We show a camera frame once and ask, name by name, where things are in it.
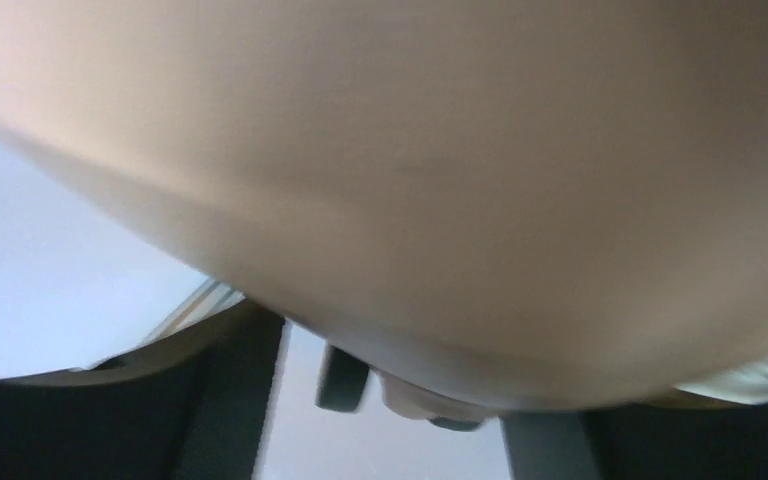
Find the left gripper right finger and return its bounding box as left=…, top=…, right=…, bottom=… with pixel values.
left=502, top=403, right=768, bottom=480

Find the grey cloth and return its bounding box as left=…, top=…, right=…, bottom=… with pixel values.
left=676, top=359, right=768, bottom=405

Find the pink hard-shell suitcase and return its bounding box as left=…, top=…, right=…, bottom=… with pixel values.
left=0, top=1, right=768, bottom=419

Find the aluminium frame rail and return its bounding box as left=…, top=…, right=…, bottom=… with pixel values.
left=138, top=279, right=244, bottom=347

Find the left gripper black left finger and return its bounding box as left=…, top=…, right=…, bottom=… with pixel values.
left=0, top=301, right=285, bottom=479

